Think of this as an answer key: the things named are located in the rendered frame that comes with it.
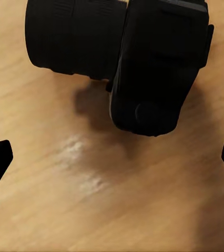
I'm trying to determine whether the digital camera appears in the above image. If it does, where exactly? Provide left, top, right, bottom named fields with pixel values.
left=25, top=0, right=214, bottom=137

